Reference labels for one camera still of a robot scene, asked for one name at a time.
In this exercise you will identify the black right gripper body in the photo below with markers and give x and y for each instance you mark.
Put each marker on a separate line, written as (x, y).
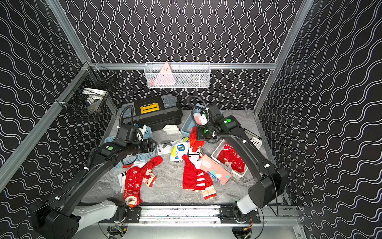
(204, 133)

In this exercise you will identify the red striped cuff sock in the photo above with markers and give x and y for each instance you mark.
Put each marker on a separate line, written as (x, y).
(197, 180)

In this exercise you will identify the white perforated basket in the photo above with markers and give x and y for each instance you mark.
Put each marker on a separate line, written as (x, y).
(215, 155)

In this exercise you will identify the white neon yellow sock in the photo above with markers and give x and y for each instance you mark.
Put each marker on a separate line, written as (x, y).
(179, 149)

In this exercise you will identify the pink sock on table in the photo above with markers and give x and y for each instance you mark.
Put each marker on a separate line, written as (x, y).
(215, 170)

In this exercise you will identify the black plastic toolbox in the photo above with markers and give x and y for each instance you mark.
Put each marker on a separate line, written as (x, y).
(155, 112)

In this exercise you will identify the red white striped sock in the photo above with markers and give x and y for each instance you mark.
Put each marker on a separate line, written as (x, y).
(195, 144)

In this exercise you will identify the red christmas sock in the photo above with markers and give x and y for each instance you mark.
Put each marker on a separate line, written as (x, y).
(231, 158)

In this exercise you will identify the plain white sock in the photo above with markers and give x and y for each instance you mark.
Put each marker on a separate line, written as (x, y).
(171, 129)

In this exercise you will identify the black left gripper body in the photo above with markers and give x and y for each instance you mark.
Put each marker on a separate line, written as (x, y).
(150, 146)

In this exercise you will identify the red santa sock front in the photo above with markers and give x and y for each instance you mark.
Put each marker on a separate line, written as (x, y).
(136, 177)

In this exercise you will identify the black wire wall basket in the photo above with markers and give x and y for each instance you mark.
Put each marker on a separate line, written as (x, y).
(87, 100)

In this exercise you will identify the white grey patterned sock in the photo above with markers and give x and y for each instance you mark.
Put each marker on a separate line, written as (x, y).
(166, 147)

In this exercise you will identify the clear wall-mounted bin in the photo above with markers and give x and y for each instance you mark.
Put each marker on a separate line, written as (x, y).
(186, 74)

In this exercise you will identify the pink triangle card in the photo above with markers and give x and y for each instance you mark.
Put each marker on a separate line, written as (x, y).
(165, 76)

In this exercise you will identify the light blue basket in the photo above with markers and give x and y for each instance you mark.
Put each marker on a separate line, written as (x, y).
(124, 148)
(189, 123)

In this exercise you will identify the white black-striped sock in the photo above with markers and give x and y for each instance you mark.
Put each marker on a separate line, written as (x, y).
(196, 158)

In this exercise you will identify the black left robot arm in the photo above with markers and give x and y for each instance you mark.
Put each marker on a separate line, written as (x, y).
(54, 217)

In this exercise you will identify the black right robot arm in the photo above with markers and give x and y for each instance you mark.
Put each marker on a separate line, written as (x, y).
(270, 181)

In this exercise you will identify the light blue right basket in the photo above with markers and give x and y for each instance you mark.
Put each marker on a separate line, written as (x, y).
(189, 123)

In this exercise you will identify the light blue left basket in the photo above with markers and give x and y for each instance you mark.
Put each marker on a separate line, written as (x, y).
(124, 148)

